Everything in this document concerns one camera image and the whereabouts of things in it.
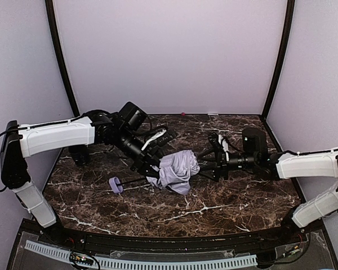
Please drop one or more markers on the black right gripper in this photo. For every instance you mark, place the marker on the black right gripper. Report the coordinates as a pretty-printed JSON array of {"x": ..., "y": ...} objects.
[{"x": 219, "y": 160}]

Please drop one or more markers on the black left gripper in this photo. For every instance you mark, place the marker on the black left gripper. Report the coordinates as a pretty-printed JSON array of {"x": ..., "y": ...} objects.
[{"x": 147, "y": 158}]

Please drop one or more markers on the lavender folding umbrella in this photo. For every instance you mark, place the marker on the lavender folding umbrella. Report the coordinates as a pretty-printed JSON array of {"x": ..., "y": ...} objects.
[{"x": 175, "y": 171}]

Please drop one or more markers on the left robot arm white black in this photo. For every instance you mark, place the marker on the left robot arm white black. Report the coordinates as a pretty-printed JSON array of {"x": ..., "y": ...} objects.
[{"x": 118, "y": 129}]

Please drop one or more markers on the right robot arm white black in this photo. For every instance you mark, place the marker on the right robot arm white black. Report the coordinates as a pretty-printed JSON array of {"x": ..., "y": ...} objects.
[{"x": 280, "y": 165}]

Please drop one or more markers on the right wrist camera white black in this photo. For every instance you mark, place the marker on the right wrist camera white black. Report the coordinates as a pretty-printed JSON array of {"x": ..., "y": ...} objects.
[{"x": 218, "y": 142}]

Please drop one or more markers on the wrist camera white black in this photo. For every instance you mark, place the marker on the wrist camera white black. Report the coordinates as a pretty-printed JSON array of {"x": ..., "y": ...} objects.
[
  {"x": 160, "y": 138},
  {"x": 218, "y": 142}
]

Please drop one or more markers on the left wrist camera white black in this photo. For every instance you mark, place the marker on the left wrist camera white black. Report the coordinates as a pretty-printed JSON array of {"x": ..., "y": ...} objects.
[{"x": 160, "y": 138}]

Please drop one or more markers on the grey slotted cable duct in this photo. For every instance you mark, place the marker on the grey slotted cable duct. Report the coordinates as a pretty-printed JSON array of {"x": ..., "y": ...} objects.
[{"x": 121, "y": 260}]

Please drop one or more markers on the right black corner post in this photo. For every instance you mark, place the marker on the right black corner post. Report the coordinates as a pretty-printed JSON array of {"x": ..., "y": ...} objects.
[{"x": 288, "y": 18}]

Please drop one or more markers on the black corner post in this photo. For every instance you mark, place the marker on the black corner post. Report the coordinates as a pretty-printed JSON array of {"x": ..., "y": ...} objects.
[
  {"x": 288, "y": 18},
  {"x": 55, "y": 37}
]

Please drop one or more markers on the left black corner post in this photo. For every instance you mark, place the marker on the left black corner post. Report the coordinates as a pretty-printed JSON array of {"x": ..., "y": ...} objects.
[{"x": 55, "y": 37}]

